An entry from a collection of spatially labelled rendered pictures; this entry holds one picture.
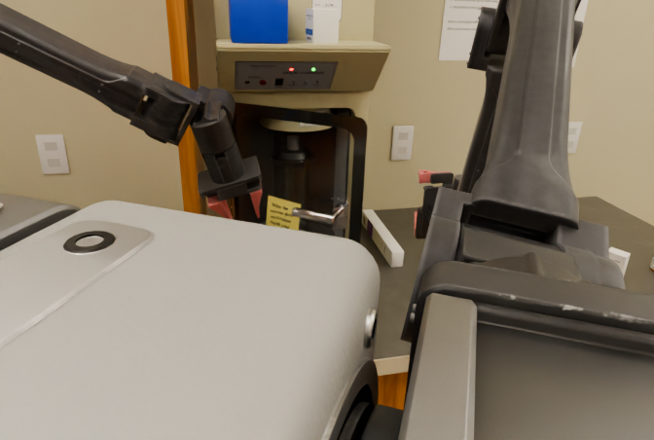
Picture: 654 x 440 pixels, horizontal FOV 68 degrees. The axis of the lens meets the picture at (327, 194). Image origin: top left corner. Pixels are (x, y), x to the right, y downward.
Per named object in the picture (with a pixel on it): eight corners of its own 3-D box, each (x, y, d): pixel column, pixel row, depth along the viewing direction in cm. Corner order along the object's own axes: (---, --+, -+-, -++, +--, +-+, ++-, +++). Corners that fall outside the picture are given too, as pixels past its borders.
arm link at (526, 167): (507, -86, 49) (613, -74, 47) (477, 32, 60) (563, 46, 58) (408, 307, 24) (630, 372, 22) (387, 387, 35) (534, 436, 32)
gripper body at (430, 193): (453, 182, 96) (470, 197, 89) (447, 228, 100) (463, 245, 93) (421, 184, 95) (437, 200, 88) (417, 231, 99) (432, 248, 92)
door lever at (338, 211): (302, 209, 99) (302, 198, 98) (345, 218, 96) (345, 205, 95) (290, 219, 95) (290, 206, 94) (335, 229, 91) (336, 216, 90)
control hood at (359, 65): (217, 90, 98) (214, 38, 94) (371, 89, 105) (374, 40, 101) (218, 101, 87) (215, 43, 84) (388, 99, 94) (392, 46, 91)
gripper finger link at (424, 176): (437, 160, 103) (457, 175, 94) (433, 191, 105) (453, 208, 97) (407, 162, 101) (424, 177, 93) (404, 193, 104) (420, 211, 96)
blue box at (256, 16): (230, 38, 94) (227, -12, 91) (280, 39, 96) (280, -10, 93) (232, 43, 85) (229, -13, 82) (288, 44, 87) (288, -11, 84)
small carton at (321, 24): (305, 41, 95) (306, 8, 92) (329, 41, 96) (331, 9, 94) (312, 43, 90) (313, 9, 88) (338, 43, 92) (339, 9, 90)
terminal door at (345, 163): (233, 272, 113) (225, 100, 98) (356, 304, 103) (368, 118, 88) (231, 274, 112) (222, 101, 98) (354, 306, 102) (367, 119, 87)
